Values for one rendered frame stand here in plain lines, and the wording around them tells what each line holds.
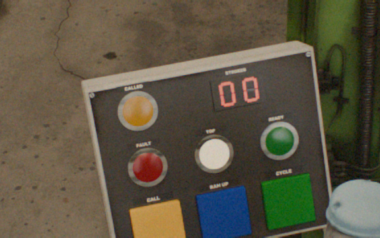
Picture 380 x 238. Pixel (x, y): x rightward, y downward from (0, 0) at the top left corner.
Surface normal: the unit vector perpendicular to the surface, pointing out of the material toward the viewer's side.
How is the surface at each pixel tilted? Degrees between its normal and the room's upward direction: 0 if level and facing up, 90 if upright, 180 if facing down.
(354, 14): 90
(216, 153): 60
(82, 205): 0
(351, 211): 0
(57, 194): 0
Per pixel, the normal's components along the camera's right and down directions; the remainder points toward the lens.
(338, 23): -0.21, 0.68
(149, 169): 0.18, 0.22
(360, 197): -0.05, -0.73
